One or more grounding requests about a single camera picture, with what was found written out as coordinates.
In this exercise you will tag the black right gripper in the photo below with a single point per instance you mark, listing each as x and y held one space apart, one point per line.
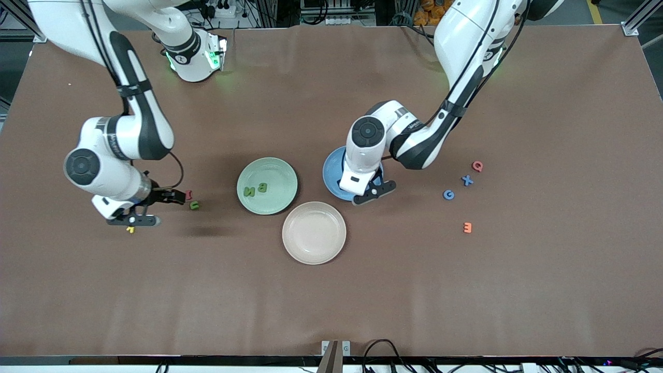
158 196

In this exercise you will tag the green foam letter N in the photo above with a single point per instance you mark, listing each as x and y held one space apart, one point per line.
249 191

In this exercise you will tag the green foam letter B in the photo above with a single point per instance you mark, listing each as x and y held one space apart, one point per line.
262 187

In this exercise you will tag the blue foam letter G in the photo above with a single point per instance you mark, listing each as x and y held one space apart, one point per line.
445 195

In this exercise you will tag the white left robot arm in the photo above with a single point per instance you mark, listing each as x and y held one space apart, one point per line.
476 41

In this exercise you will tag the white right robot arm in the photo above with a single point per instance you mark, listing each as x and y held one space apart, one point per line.
111 181

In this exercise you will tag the light green plate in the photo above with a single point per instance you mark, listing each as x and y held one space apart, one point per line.
274 202

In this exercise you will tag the pale pink plate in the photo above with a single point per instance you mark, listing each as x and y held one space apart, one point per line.
314 233

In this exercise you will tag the base connector box green light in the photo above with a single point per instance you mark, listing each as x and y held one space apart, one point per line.
217 52

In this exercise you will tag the blue plate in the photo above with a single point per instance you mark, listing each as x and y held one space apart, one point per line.
331 176

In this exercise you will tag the white power strip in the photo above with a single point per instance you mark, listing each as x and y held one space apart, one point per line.
342 20
225 10

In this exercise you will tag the blue foam letter X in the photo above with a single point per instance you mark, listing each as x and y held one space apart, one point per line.
467 180

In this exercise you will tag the pink foam letter Q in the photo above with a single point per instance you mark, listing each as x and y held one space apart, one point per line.
473 166

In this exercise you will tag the bag of orange items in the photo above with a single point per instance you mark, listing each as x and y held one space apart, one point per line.
427 13

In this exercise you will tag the aluminium frame profile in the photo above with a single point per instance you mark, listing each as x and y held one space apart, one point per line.
629 28
40 35

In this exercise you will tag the metal table edge bracket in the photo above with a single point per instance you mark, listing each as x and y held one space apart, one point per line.
331 357

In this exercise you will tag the aluminium rack frame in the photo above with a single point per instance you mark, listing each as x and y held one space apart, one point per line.
336 4

